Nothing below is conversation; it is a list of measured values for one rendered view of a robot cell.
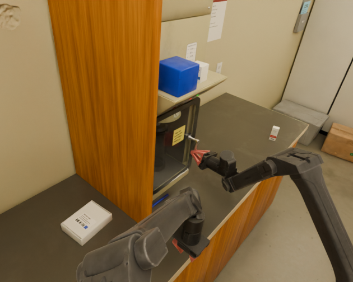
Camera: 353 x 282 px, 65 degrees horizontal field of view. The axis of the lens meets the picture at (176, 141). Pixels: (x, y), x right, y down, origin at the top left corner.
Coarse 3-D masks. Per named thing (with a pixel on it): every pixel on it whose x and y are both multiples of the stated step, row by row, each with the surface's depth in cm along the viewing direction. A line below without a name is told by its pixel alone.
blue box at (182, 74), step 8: (176, 56) 92; (160, 64) 86; (168, 64) 85; (176, 64) 86; (184, 64) 86; (192, 64) 87; (160, 72) 87; (168, 72) 85; (176, 72) 83; (184, 72) 83; (192, 72) 87; (160, 80) 88; (168, 80) 86; (176, 80) 84; (184, 80) 85; (192, 80) 89; (160, 88) 90; (168, 88) 88; (176, 88) 85; (184, 88) 87; (192, 88) 91; (176, 96) 87
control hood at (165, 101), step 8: (208, 72) 107; (208, 80) 101; (216, 80) 102; (224, 80) 105; (200, 88) 94; (208, 88) 101; (160, 96) 88; (168, 96) 87; (184, 96) 88; (192, 96) 95; (160, 104) 89; (168, 104) 87; (176, 104) 90; (160, 112) 91
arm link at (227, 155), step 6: (228, 150) 111; (222, 156) 109; (228, 156) 109; (222, 162) 110; (228, 162) 107; (234, 162) 108; (222, 168) 112; (228, 168) 109; (234, 168) 110; (228, 174) 111; (234, 174) 113; (222, 180) 112; (228, 186) 109
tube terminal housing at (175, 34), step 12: (168, 24) 85; (180, 24) 89; (192, 24) 94; (204, 24) 99; (168, 36) 87; (180, 36) 92; (192, 36) 97; (204, 36) 102; (168, 48) 89; (180, 48) 94; (204, 48) 106; (204, 60) 109
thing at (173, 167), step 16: (176, 112) 108; (192, 112) 117; (160, 128) 104; (176, 128) 113; (192, 128) 123; (160, 144) 108; (176, 144) 119; (192, 144) 130; (160, 160) 114; (176, 160) 125; (160, 176) 120; (176, 176) 132
